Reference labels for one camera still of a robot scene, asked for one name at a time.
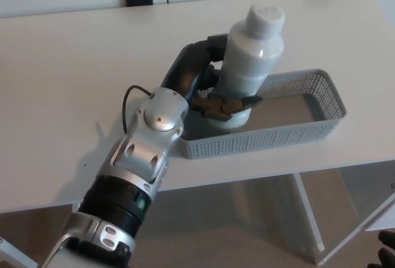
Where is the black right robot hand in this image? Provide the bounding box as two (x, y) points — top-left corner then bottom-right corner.
(376, 230), (395, 268)

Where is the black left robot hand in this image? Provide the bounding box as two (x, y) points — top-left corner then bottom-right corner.
(160, 34), (264, 123)

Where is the white plastic bottle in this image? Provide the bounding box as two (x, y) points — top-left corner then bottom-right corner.
(205, 2), (285, 132)

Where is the white paper label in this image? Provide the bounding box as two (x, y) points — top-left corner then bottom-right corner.
(364, 201), (395, 232)

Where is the grey perforated plastic basket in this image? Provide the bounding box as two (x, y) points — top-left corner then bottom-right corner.
(178, 69), (347, 160)

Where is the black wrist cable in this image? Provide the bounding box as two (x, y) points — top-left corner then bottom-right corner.
(121, 85), (154, 135)

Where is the white desk leg frame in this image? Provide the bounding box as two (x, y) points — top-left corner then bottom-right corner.
(0, 202), (83, 268)
(292, 170), (395, 266)

